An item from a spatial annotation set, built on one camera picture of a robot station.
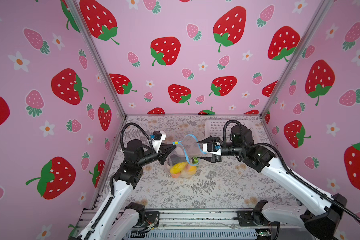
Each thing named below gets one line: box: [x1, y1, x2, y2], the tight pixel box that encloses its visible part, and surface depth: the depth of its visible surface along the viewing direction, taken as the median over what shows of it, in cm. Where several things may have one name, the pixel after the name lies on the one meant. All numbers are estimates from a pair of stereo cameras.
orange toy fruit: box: [171, 173, 180, 179], surface depth 86 cm
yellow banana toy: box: [170, 162, 189, 174], surface depth 84 cm
